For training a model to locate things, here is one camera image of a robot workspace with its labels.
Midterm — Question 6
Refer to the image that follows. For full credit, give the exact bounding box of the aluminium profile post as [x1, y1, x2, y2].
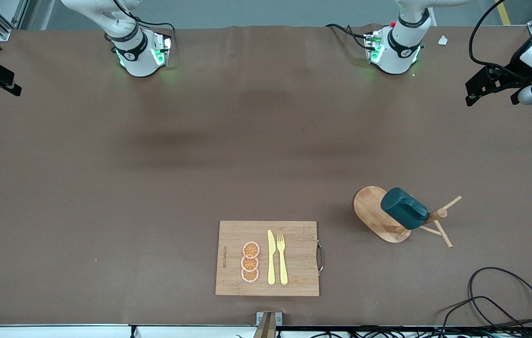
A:
[253, 311, 283, 338]

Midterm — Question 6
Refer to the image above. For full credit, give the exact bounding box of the wooden mug tree stand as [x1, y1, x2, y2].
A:
[353, 186, 463, 249]

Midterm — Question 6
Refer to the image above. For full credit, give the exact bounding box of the yellow plastic knife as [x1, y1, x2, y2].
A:
[267, 230, 276, 285]

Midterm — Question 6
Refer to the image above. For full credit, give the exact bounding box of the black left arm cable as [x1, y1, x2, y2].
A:
[469, 0, 532, 78]

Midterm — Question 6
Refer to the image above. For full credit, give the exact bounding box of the yellow plastic fork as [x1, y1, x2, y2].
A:
[277, 234, 289, 285]

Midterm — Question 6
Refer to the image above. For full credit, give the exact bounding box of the black looped cable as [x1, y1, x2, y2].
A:
[437, 267, 532, 338]

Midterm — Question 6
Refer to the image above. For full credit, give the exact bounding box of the bamboo cutting board metal handle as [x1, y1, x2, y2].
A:
[215, 221, 325, 297]

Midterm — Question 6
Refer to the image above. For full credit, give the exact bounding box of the brown table mat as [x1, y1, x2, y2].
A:
[0, 23, 532, 327]

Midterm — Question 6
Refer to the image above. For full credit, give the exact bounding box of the teal cup yellow inside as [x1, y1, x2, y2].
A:
[380, 187, 430, 230]

